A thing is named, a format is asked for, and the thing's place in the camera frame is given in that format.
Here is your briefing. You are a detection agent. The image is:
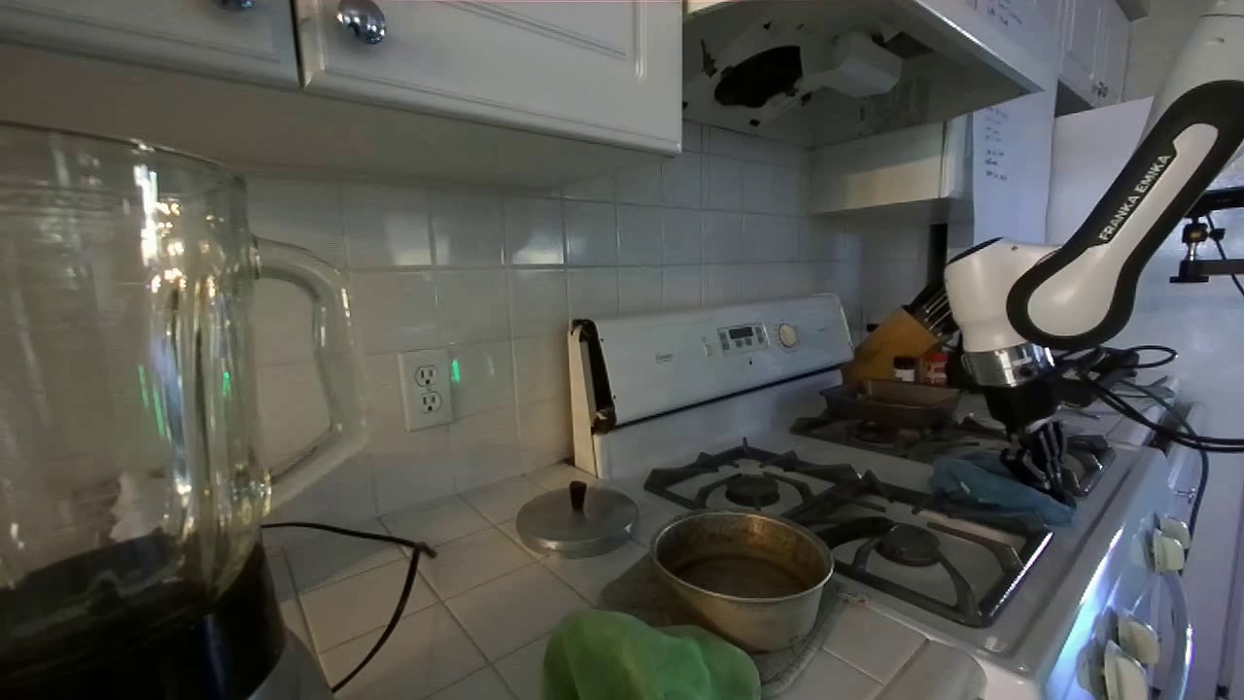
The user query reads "round metal cabinet knob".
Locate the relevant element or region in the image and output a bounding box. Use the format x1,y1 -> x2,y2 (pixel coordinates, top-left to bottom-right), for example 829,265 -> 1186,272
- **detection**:
329,0 -> 392,47

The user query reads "white wall outlet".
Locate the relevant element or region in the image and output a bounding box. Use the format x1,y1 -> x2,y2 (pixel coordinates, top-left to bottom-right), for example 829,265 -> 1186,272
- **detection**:
397,344 -> 458,435

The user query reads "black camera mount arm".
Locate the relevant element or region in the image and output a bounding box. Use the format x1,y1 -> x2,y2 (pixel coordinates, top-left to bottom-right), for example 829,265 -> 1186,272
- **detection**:
1166,183 -> 1244,291

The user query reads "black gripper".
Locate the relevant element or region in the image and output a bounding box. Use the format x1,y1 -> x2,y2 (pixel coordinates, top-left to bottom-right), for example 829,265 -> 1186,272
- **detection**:
986,375 -> 1093,509

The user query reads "blue cloth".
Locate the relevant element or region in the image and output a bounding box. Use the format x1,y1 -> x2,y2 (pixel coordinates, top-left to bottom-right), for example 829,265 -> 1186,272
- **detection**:
926,447 -> 1079,531

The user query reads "black griddle pan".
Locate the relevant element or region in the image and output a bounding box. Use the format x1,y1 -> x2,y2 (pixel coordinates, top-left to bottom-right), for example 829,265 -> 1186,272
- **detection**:
813,375 -> 1002,438

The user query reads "white gas stove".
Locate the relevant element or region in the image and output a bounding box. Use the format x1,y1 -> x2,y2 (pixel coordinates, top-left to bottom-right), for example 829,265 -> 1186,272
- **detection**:
561,291 -> 1216,700

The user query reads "wooden knife block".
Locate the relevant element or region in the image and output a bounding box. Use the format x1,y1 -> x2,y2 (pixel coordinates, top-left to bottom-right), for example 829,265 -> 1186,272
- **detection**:
842,282 -> 964,392

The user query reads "white range hood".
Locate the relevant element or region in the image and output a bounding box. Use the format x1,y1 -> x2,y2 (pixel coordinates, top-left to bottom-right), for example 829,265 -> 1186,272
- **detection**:
680,0 -> 1079,154

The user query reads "white upper cabinet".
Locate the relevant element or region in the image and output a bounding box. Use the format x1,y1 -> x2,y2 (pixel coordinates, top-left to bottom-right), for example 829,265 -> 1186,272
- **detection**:
0,0 -> 687,186

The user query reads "glass blender jar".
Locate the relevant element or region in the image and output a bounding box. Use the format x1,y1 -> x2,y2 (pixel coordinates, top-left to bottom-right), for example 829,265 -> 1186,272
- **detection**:
0,117 -> 374,613

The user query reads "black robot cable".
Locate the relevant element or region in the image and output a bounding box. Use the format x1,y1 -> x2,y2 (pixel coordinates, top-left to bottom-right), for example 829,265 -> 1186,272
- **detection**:
1067,336 -> 1244,457

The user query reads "stove digital display panel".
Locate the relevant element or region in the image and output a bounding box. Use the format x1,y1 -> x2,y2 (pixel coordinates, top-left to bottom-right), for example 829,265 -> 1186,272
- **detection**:
712,318 -> 772,357

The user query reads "white stove knob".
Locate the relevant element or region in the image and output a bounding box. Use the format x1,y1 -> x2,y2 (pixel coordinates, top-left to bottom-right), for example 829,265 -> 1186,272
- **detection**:
1145,515 -> 1188,575
1115,613 -> 1166,672
1096,645 -> 1151,700

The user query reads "black blender power cable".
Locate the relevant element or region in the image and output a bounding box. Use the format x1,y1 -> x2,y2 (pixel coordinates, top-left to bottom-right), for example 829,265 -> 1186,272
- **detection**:
255,515 -> 443,693

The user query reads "green crumpled cloth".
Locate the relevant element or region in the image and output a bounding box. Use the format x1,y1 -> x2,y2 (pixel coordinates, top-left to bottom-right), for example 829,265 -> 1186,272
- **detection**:
541,605 -> 770,700

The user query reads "metal pot with black handle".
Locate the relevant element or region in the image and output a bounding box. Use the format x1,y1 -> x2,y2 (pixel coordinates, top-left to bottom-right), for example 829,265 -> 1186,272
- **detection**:
649,506 -> 901,657

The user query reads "black burner grate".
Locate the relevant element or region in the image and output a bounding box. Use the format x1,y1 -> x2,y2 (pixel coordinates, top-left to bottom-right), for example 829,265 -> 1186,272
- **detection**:
641,438 -> 1061,632
787,384 -> 1119,506

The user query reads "round metal pot lid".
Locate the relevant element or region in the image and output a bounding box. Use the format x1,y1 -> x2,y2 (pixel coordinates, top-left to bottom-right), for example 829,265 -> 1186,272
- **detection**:
511,476 -> 646,559

